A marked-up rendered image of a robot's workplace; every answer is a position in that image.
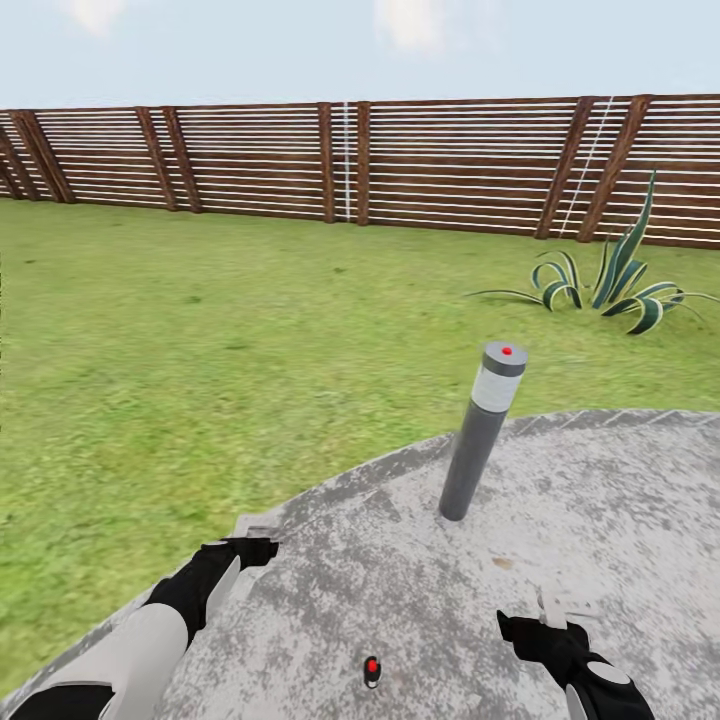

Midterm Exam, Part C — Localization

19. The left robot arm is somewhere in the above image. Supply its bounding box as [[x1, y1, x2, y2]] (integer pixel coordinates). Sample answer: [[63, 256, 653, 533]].
[[8, 512, 279, 720]]

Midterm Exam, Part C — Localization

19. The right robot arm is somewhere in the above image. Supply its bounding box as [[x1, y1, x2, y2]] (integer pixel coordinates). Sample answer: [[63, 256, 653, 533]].
[[497, 591, 656, 720]]

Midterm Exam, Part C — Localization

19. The insectifuge atomizer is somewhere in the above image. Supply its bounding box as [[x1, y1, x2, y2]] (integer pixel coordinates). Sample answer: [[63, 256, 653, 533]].
[[363, 658, 382, 687]]

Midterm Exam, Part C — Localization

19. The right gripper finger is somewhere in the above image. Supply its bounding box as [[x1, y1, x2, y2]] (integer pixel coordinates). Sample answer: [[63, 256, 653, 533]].
[[497, 609, 514, 643]]

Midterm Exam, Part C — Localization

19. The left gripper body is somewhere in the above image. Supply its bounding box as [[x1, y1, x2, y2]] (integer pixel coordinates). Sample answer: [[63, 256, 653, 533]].
[[236, 536, 271, 568]]

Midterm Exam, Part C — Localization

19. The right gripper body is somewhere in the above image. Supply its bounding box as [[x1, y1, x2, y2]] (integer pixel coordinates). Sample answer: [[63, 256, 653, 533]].
[[511, 616, 591, 676]]

